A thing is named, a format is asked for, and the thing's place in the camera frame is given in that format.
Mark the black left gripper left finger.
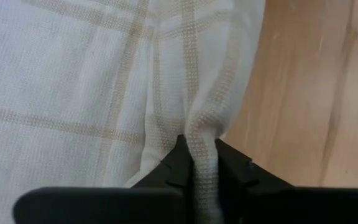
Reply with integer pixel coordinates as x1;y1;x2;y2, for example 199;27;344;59
12;134;196;224

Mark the white checked kitchen towel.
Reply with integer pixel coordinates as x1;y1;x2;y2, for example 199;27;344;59
0;0;267;224

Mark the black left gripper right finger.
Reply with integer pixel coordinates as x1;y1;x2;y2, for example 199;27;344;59
217;139;358;224

